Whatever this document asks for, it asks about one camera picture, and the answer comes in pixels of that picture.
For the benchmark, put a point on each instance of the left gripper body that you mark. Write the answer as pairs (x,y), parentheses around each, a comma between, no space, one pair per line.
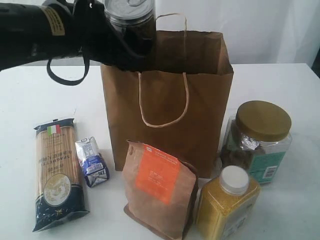
(85,29)

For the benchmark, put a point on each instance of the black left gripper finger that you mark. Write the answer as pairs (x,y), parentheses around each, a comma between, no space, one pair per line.
(118,54)

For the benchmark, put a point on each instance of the metal-lid dark can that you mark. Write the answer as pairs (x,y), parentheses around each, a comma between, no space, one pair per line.
(135,23)

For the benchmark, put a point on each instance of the clear jar gold lid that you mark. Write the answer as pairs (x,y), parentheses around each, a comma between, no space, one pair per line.
(256,139)

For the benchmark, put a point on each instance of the yellow grain plastic bottle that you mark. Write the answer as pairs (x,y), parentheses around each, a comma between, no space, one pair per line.
(225,203)

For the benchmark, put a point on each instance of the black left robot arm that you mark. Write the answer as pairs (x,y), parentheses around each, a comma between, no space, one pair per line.
(27,33)

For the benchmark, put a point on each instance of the brown paper bag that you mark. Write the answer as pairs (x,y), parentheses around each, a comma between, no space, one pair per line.
(176,103)

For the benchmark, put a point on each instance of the small milk carton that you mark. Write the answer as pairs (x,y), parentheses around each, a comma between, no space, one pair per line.
(93,165)

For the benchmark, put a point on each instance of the brown pouch orange label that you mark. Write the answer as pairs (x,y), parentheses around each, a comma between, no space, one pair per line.
(161,190)

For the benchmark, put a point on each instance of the spaghetti packet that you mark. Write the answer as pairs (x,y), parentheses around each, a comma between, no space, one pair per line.
(59,190)

